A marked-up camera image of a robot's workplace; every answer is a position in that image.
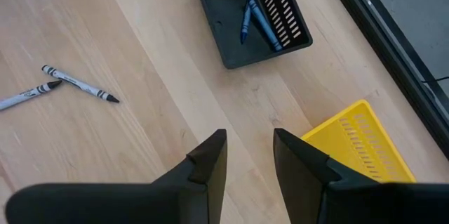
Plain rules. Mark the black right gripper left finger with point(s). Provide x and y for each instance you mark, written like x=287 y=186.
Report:
x=196 y=189

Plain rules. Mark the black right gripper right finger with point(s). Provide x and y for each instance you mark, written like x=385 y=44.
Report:
x=301 y=182

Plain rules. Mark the yellow plastic basket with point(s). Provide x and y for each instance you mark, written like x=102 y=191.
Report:
x=358 y=136

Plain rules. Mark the black plastic basket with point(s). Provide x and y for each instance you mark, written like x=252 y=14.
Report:
x=228 y=17

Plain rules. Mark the black crayon white wrapper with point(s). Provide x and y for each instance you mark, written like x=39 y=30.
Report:
x=24 y=95
x=79 y=83

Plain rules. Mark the black aluminium table frame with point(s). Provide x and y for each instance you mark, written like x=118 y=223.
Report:
x=386 y=52

